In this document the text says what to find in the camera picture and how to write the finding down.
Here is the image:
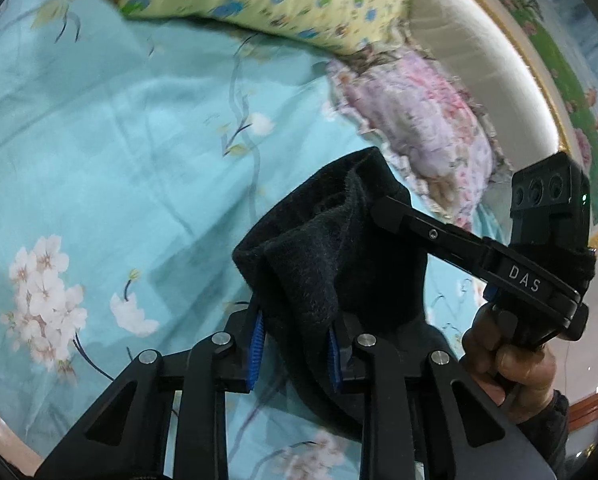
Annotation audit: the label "gold framed landscape painting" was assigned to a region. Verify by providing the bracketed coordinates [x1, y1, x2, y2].
[431, 0, 598, 251]

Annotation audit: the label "black pants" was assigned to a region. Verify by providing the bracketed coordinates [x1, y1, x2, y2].
[231, 146, 467, 431]

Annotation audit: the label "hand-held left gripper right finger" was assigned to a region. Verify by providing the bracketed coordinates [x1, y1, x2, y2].
[327, 312, 554, 480]

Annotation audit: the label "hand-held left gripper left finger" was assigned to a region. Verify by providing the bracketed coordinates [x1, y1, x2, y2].
[29, 305, 267, 480]

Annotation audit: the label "reddish wooden bed frame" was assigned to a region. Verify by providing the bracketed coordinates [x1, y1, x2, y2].
[566, 375, 598, 426]

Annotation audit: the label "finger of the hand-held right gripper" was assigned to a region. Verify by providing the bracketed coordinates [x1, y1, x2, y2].
[370, 196, 494, 276]

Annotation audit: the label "blue floral bed sheet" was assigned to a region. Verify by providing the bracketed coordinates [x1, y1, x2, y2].
[0, 0, 510, 480]

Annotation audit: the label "person's right forearm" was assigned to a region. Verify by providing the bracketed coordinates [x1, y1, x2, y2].
[514, 389, 574, 480]

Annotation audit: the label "yellow floral pillow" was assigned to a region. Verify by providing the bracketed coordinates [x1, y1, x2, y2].
[112, 0, 415, 57]

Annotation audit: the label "cream covered headboard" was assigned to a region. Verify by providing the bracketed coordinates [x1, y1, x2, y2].
[409, 0, 562, 161]

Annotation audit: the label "pink floral ruffled pillow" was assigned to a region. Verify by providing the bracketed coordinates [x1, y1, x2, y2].
[324, 42, 512, 231]

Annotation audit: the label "person's right hand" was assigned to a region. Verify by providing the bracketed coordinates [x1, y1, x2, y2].
[461, 305, 560, 406]

